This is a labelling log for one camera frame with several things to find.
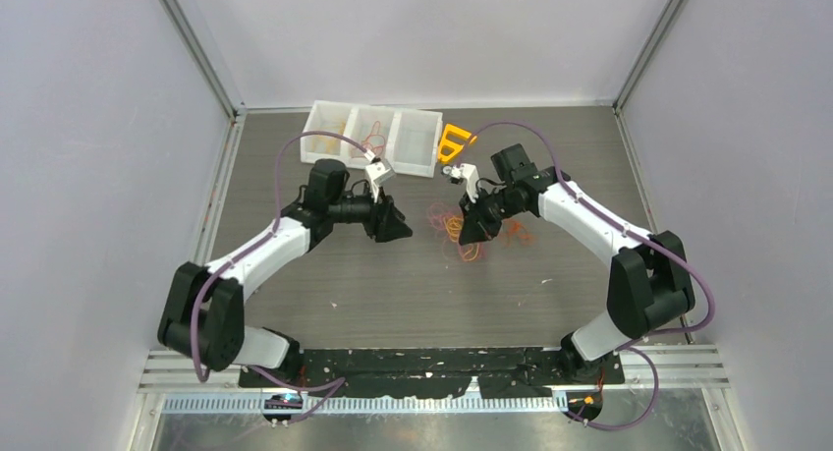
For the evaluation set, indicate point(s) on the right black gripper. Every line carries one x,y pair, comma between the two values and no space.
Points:
475,225

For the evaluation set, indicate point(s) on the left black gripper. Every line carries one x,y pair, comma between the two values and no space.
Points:
384,222

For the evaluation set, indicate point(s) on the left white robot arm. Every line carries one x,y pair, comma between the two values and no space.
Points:
204,315

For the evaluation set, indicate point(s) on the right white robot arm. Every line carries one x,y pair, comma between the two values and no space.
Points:
648,284

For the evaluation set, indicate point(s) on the white three-compartment bin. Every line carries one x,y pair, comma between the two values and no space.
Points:
407,138

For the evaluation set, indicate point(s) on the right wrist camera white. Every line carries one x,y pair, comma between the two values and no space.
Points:
467,174

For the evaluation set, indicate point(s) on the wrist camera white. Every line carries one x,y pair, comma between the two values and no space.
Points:
377,172
467,174

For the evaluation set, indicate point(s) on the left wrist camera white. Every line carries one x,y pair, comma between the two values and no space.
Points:
377,172

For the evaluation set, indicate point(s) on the yellow triangular plastic frame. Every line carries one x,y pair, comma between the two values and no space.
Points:
453,141

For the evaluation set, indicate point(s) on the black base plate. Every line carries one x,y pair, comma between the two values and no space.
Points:
514,372

